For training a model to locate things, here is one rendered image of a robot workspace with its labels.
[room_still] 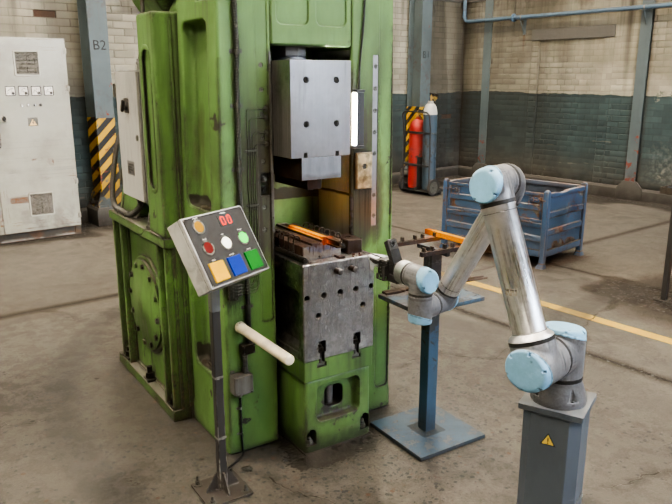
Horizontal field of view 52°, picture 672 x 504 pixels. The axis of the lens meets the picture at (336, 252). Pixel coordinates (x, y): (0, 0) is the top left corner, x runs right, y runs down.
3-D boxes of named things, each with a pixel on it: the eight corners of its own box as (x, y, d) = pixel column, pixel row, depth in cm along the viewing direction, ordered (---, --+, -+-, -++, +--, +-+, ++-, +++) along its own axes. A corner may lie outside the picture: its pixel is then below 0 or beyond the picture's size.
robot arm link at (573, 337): (591, 371, 238) (595, 324, 234) (569, 387, 226) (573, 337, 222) (550, 359, 249) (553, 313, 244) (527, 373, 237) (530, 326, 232)
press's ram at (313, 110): (366, 153, 305) (367, 60, 295) (291, 159, 285) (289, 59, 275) (316, 146, 339) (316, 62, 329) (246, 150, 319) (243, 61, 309)
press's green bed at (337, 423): (371, 435, 334) (372, 345, 323) (305, 457, 314) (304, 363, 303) (312, 392, 379) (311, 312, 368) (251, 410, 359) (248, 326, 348)
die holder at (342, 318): (373, 345, 323) (374, 253, 312) (304, 363, 303) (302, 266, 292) (311, 312, 368) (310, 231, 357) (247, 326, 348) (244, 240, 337)
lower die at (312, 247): (340, 255, 309) (340, 237, 307) (302, 261, 298) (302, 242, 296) (294, 238, 343) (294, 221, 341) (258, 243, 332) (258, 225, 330)
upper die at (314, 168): (341, 177, 300) (341, 155, 298) (301, 180, 290) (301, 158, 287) (293, 167, 334) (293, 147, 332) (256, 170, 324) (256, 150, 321)
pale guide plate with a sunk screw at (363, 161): (372, 187, 326) (372, 152, 322) (356, 189, 321) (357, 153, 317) (369, 187, 328) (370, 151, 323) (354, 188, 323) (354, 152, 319)
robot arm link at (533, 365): (576, 379, 224) (521, 157, 223) (551, 396, 212) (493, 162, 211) (534, 380, 235) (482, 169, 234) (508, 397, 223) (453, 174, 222)
